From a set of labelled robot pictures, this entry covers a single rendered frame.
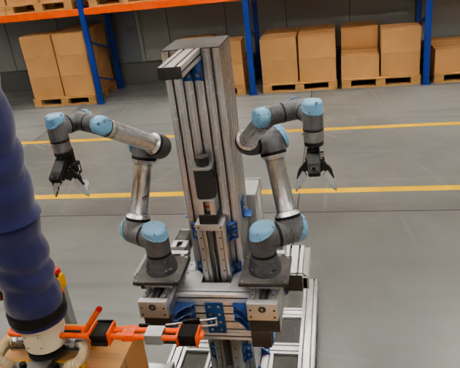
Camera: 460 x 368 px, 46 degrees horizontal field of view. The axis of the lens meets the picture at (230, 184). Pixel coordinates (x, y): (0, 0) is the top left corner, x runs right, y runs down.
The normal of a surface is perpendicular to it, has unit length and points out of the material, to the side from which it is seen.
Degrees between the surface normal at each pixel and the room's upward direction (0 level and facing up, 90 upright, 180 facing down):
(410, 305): 0
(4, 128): 82
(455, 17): 90
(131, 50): 90
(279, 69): 90
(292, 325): 0
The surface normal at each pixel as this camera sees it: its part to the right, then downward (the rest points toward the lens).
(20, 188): 0.82, -0.12
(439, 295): -0.11, -0.90
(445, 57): -0.16, 0.43
